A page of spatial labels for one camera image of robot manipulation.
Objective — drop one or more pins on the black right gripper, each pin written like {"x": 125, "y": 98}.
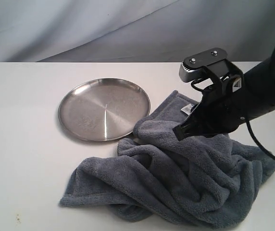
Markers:
{"x": 216, "y": 113}

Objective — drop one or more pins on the grey-blue fleece towel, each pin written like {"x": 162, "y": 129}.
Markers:
{"x": 208, "y": 182}

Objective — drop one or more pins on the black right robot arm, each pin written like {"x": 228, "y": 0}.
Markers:
{"x": 232, "y": 99}

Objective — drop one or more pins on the round stainless steel plate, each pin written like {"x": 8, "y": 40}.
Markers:
{"x": 104, "y": 109}

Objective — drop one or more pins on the grey backdrop cloth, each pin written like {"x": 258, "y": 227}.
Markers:
{"x": 134, "y": 30}

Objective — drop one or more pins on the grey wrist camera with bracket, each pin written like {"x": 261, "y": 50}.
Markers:
{"x": 212, "y": 63}

